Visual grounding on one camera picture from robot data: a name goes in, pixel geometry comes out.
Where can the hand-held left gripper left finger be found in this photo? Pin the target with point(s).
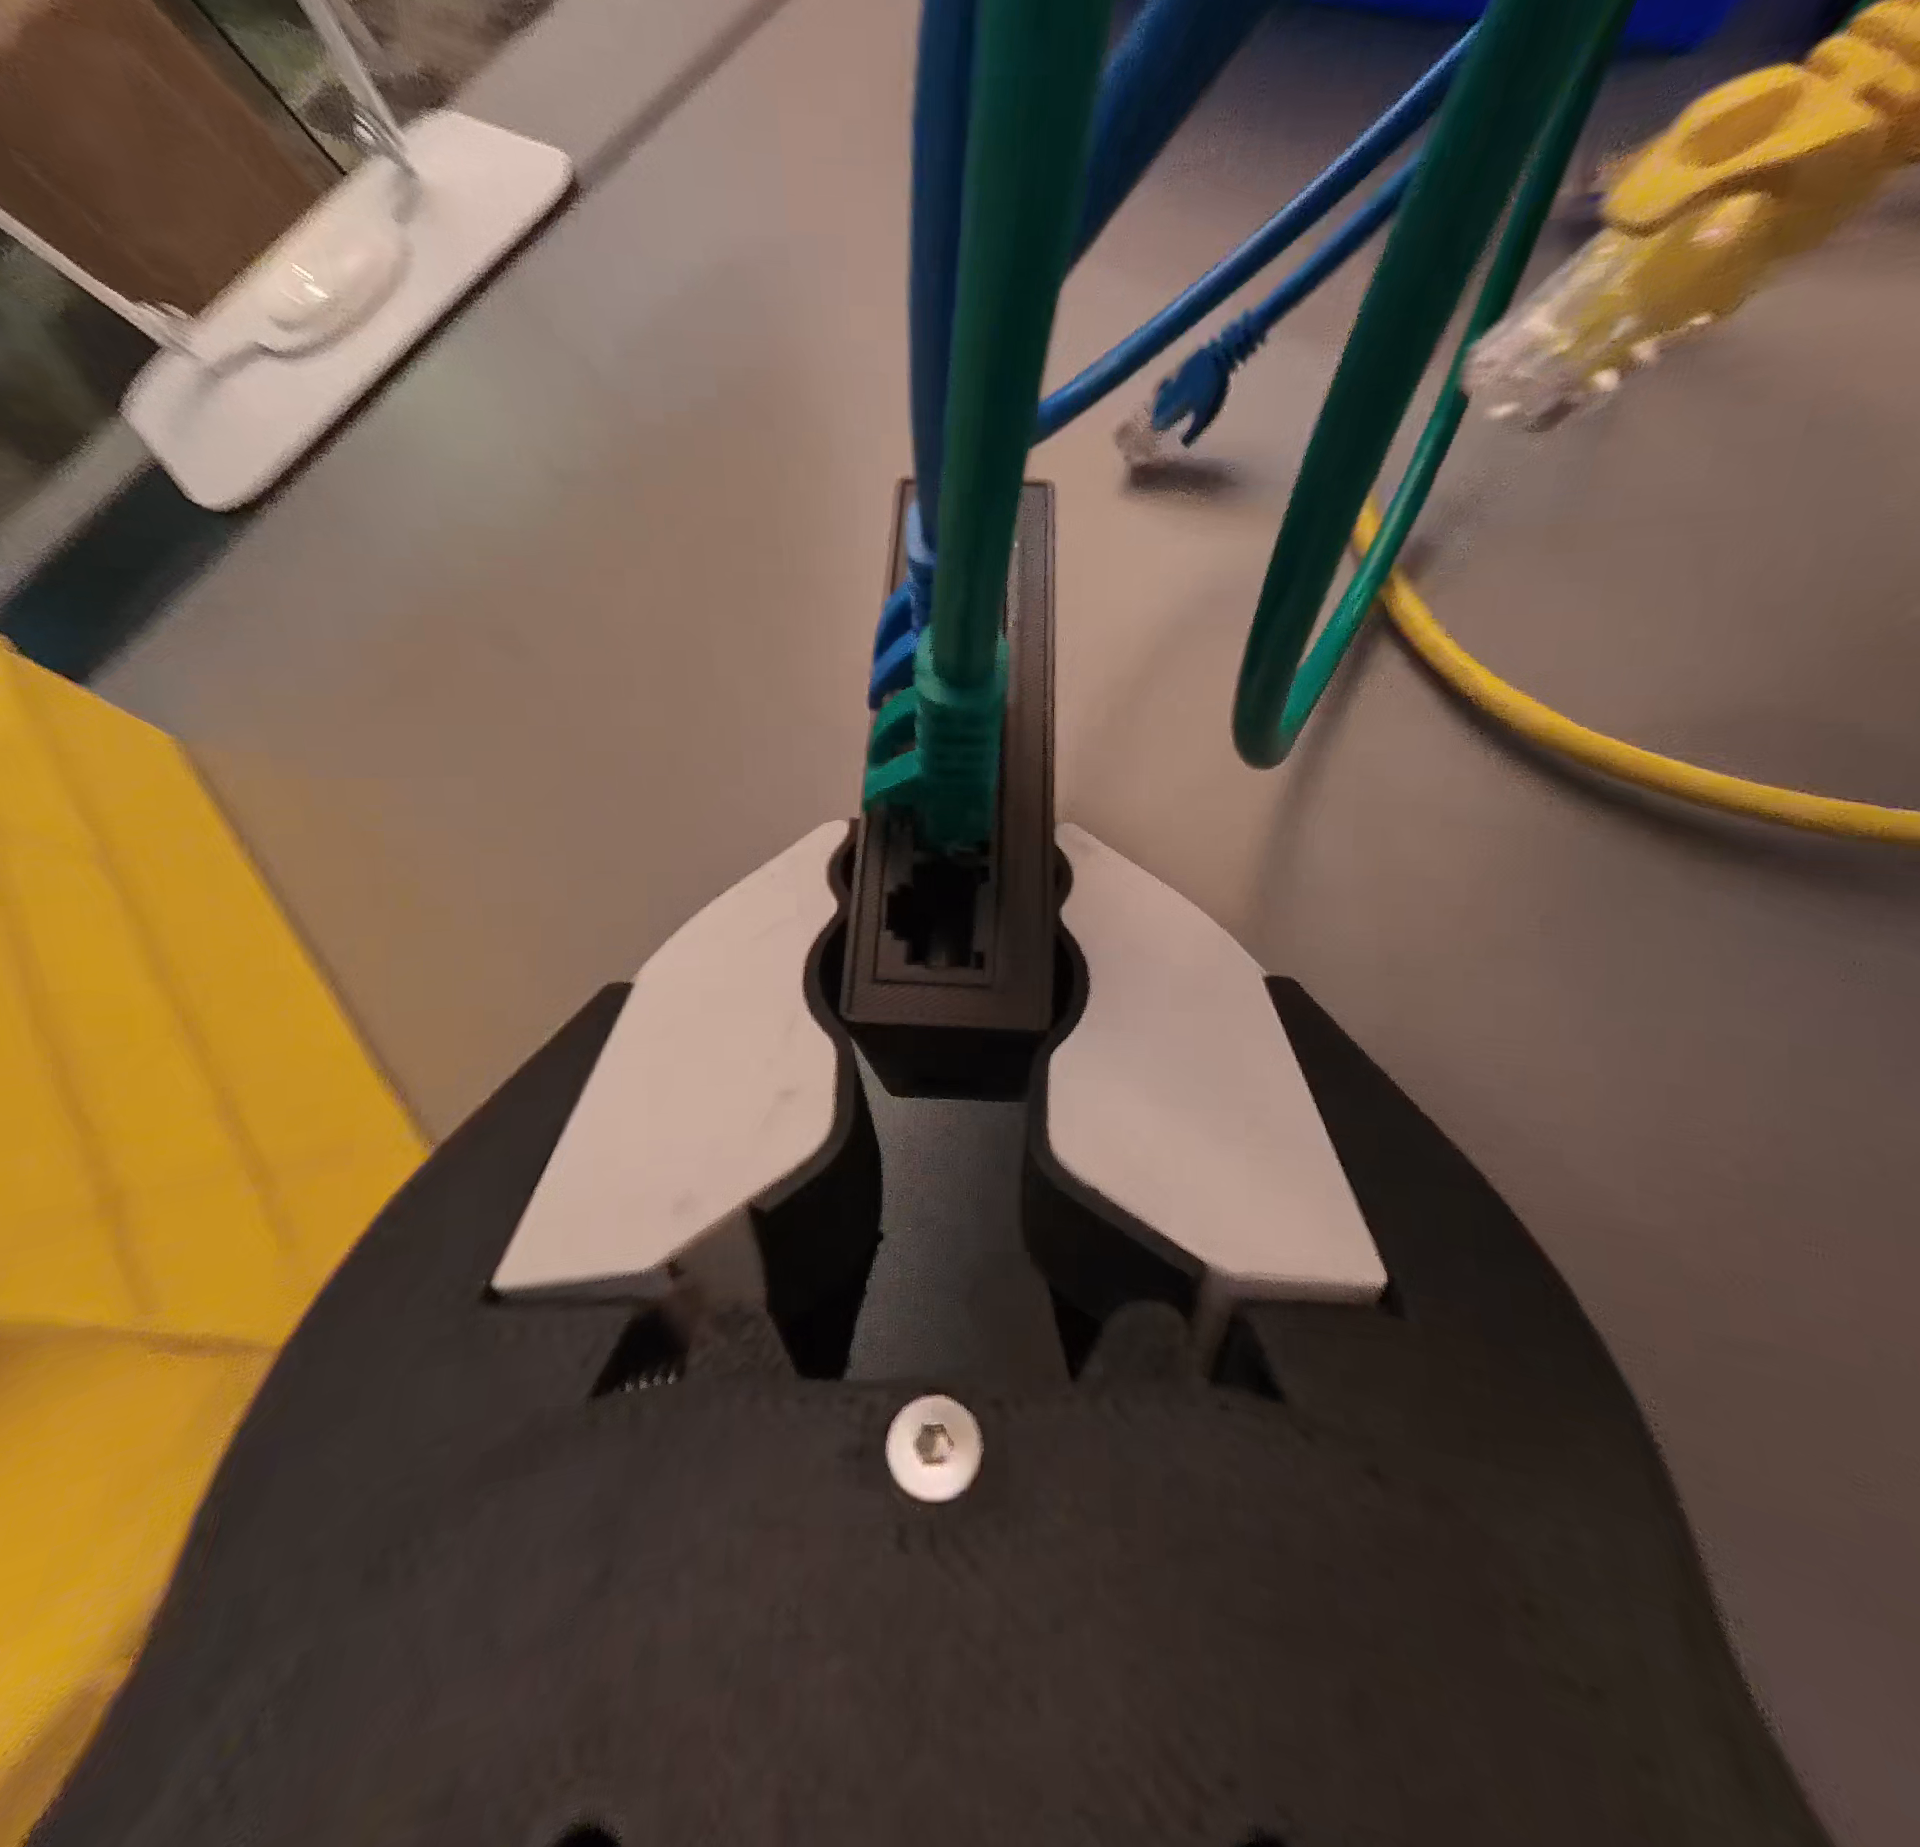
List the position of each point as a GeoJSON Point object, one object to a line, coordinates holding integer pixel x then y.
{"type": "Point", "coordinates": [705, 1082]}

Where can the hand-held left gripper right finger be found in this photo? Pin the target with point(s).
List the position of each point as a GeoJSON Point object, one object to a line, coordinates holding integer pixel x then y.
{"type": "Point", "coordinates": [1201, 1114]}

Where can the black ethernet switch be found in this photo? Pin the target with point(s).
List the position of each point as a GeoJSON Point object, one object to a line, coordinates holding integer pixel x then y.
{"type": "Point", "coordinates": [1027, 768]}

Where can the yellow plastic bin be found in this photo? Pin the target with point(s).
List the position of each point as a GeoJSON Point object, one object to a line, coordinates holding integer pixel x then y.
{"type": "Point", "coordinates": [136, 1052]}

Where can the wooden instruction board with stand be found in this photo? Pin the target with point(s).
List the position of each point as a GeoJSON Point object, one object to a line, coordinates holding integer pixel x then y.
{"type": "Point", "coordinates": [374, 273]}

